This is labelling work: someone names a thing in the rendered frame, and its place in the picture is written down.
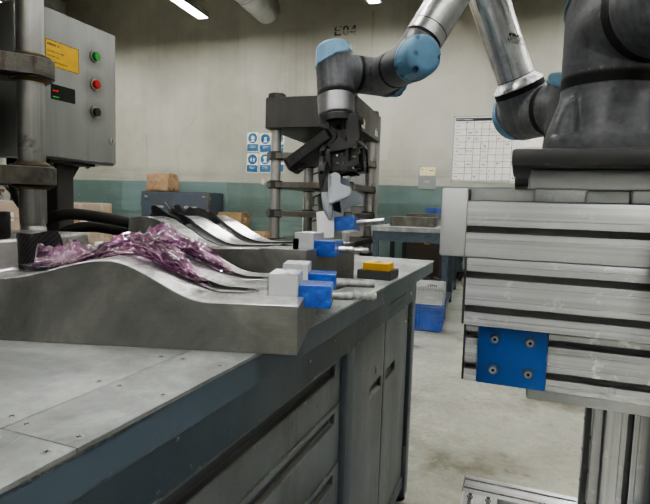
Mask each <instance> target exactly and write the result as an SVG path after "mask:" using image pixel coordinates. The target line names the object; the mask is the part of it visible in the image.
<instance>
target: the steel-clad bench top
mask: <svg viewBox="0 0 650 504"><path fill-rule="evenodd" d="M370 260H374V261H388V262H394V268H398V269H399V275H398V277H397V278H395V279H393V280H391V281H385V280H375V287H374V288H368V287H344V288H341V289H339V290H349V291H354V293H357V291H358V292H361V293H362V291H363V292H365V293H367V292H370V293H372V292H374V293H377V292H379V291H381V290H382V289H384V288H386V287H388V286H390V285H392V284H394V283H396V282H397V281H399V280H401V279H403V278H405V277H407V276H409V275H410V274H412V273H414V272H416V271H418V270H420V269H422V268H423V267H425V266H427V265H429V264H431V263H433V262H434V261H433V260H418V259H403V258H388V257H373V256H358V255H354V279H361V278H357V270H358V269H361V268H363V263H364V262H367V261H370ZM360 301H362V299H359V300H357V299H353V300H333V303H332V306H331V308H330V309H325V308H318V309H317V311H316V314H315V316H314V318H313V320H312V323H311V325H310V327H309V329H310V328H312V327H314V326H315V325H317V324H319V323H321V322H323V321H325V320H327V319H328V318H330V317H332V316H334V315H336V314H338V313H340V312H342V311H343V310H345V309H347V308H349V307H351V306H353V305H355V304H356V303H358V302H360ZM260 355H261V354H260V353H241V352H221V351H202V350H183V349H163V348H144V347H124V346H105V345H86V344H66V343H47V342H28V341H8V340H0V495H1V494H3V493H5V492H6V491H8V490H10V489H12V488H14V487H16V486H18V485H19V484H21V483H23V482H25V481H27V480H29V479H31V478H32V477H34V476H36V475H38V474H40V473H42V472H44V471H46V470H47V469H49V468H51V467H53V466H55V465H57V464H59V463H60V462H62V461H64V460H66V459H68V458H70V457H72V456H73V455H75V454H76V453H79V452H81V451H83V450H85V449H86V448H88V447H90V446H92V445H94V444H96V443H98V442H99V441H101V440H103V439H105V438H107V437H109V436H111V435H113V434H114V433H116V432H118V431H120V430H122V429H124V428H126V427H127V426H129V425H131V424H133V423H135V422H137V421H139V420H140V419H142V418H144V417H146V416H148V415H150V414H152V413H153V412H155V411H157V410H159V409H161V408H163V407H165V406H167V405H168V404H170V403H172V402H174V401H176V400H178V399H180V398H181V397H183V396H185V395H187V394H189V393H191V392H193V391H194V390H196V389H198V388H200V387H202V386H204V385H206V384H207V383H209V382H211V381H213V380H215V379H217V378H219V377H221V376H222V375H224V374H226V373H228V372H230V371H232V370H234V369H235V368H237V367H239V366H241V365H243V364H245V363H247V362H248V361H250V360H252V359H254V358H256V357H258V356H260Z"/></svg>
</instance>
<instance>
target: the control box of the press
mask: <svg viewBox="0 0 650 504"><path fill-rule="evenodd" d="M0 50H4V51H10V52H13V51H15V20H14V0H11V1H4V2H0ZM44 54H45V56H47V57H49V58H50V59H52V61H53V62H54V63H55V82H53V83H52V84H50V85H47V86H45V110H46V163H49V164H50V165H51V166H54V167H55V168H56V169H57V186H55V188H50V190H47V213H49V212H52V211H55V210H59V209H66V208H74V186H73V178H74V176H75V174H76V172H77V171H78V169H79V167H85V169H90V167H95V166H114V164H116V111H115V36H113V35H111V34H109V33H106V32H104V31H102V30H99V29H97V28H95V27H92V26H90V25H88V24H85V23H83V22H81V21H78V20H76V19H74V18H71V17H69V16H67V15H64V14H62V13H60V12H57V11H55V10H53V9H50V8H48V7H46V6H44ZM0 158H6V164H7V165H9V164H10V163H14V162H15V161H18V152H17V108H16V82H13V81H0ZM73 223H74V220H63V221H59V222H57V223H54V224H52V225H50V226H49V227H47V231H56V230H58V229H59V228H61V227H64V226H66V225H69V224H73Z"/></svg>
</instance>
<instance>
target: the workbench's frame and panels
mask: <svg viewBox="0 0 650 504"><path fill-rule="evenodd" d="M432 272H433V263H431V264H429V265H427V266H425V267H423V268H422V269H420V270H418V271H416V272H414V273H412V274H410V275H409V276H407V277H405V278H403V279H401V280H399V281H397V282H396V283H394V284H392V285H390V286H388V287H386V288H384V289H382V290H381V291H379V292H377V293H376V294H377V299H376V300H373V301H372V299H371V300H368V301H367V299H365V300H362V301H360V302H358V303H356V304H355V305H353V306H351V307H349V308H347V309H345V310H343V311H342V312H340V313H338V314H336V315H334V316H332V317H330V318H328V319H327V320H325V321H323V322H321V323H319V324H317V325H315V326H314V327H312V328H310V329H308V332H307V334H306V336H305V338H304V341H303V343H302V345H301V347H300V350H299V352H298V354H297V355H279V354H261V355H260V356H258V357H256V358H254V359H252V360H250V361H248V362H247V363H245V364H243V365H241V366H239V367H237V368H235V369H234V370H232V371H230V372H228V373H226V374H224V375H222V376H221V377H219V378H217V379H215V380H213V381H211V382H209V383H207V384H206V385H204V386H202V387H200V388H198V389H196V390H194V391H193V392H191V393H189V394H187V395H185V396H183V397H181V398H180V399H178V400H176V401H174V402H172V403H170V404H168V405H167V406H165V407H163V408H161V409H159V410H157V411H155V412H153V413H152V414H150V415H148V416H146V417H144V418H142V419H140V420H139V421H137V422H135V423H133V424H131V425H129V426H127V427H126V428H124V429H122V430H120V431H118V432H116V433H114V434H113V435H111V436H109V437H107V438H105V439H103V440H101V441H99V442H98V443H96V444H94V445H92V446H90V447H88V448H86V449H85V450H83V451H81V452H79V453H76V454H75V455H73V456H72V457H70V458H68V459H66V460H64V461H62V462H60V463H59V464H57V465H55V466H53V467H51V468H49V469H47V470H46V471H44V472H42V473H40V474H38V475H36V476H34V477H32V478H31V479H29V480H27V481H25V482H23V483H21V484H19V485H18V486H16V487H14V488H12V489H10V490H8V491H6V492H5V493H3V494H1V495H0V504H395V502H396V501H403V500H404V499H405V493H406V491H407V473H408V452H409V431H410V409H411V388H412V367H413V346H414V324H415V303H416V287H417V282H418V281H420V280H421V279H423V278H424V277H426V276H427V275H429V274H431V273H432Z"/></svg>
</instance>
